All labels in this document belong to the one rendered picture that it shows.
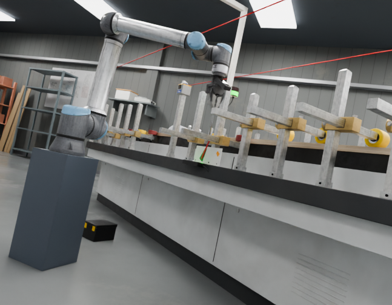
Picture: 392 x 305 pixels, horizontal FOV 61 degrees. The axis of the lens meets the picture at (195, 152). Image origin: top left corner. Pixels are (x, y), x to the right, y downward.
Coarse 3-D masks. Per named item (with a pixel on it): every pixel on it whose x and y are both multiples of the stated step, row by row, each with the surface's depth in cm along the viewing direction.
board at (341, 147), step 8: (168, 136) 284; (264, 144) 187; (272, 144) 182; (288, 144) 172; (296, 144) 168; (304, 144) 164; (312, 144) 160; (320, 144) 156; (360, 152) 139; (368, 152) 136; (376, 152) 134; (384, 152) 131
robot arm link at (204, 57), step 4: (208, 48) 186; (212, 48) 187; (192, 52) 189; (208, 52) 187; (192, 56) 191; (196, 56) 189; (200, 56) 186; (204, 56) 187; (208, 56) 188; (196, 60) 193; (200, 60) 193; (204, 60) 191; (208, 60) 190
